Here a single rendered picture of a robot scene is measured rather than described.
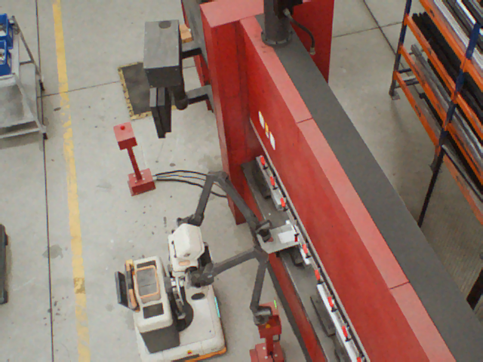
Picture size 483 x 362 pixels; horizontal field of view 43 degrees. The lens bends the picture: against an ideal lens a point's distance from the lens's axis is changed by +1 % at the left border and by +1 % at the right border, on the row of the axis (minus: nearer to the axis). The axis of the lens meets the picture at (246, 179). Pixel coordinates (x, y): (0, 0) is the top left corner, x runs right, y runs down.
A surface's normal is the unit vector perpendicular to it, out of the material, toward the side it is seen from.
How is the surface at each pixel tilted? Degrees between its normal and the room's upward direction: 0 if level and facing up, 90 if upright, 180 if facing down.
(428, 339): 0
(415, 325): 0
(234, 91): 90
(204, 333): 0
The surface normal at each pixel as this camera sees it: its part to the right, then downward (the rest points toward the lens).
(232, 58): 0.33, 0.74
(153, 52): -0.06, -0.60
